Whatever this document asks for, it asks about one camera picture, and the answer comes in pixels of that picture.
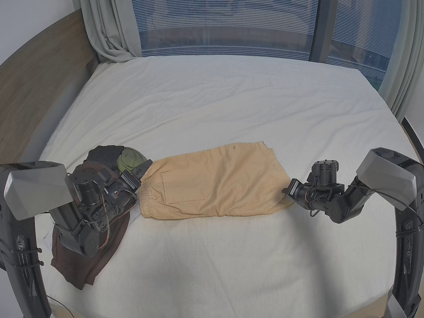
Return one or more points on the window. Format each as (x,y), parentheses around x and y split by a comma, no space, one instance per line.
(232,18)

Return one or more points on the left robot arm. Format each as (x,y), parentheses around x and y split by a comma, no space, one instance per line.
(33,190)

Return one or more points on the dark grey garment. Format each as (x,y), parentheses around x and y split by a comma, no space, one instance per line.
(102,156)

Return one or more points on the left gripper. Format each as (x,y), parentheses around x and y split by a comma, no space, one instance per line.
(127,194)

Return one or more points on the green garment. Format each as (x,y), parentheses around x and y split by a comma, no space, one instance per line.
(131,159)

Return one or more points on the tan shorts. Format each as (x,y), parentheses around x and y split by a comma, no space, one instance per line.
(215,184)

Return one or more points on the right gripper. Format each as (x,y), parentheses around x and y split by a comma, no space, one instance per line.
(299,192)

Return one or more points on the brown garment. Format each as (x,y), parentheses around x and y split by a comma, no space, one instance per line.
(82,267)

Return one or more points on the bed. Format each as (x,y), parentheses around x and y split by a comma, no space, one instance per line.
(232,111)

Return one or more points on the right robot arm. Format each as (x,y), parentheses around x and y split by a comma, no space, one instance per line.
(387,174)

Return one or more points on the grey-green curtain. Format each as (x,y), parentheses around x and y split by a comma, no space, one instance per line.
(106,18)
(405,61)

